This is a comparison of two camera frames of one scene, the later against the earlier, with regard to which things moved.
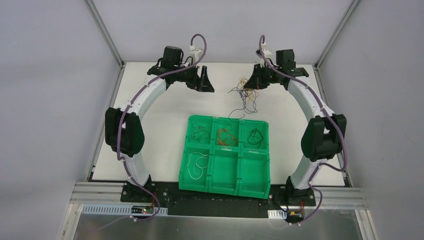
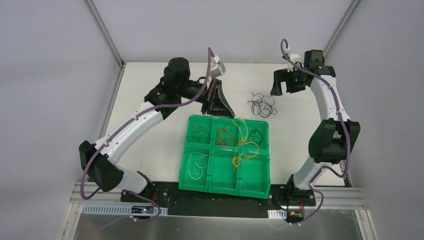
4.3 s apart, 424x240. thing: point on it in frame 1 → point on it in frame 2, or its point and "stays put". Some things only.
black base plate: [169, 197] stays put
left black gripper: [200, 79] → [208, 97]
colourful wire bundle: [248, 96] → [262, 105]
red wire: [198, 131] stays put
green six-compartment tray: [226, 156] stays put
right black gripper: [257, 78] → [286, 79]
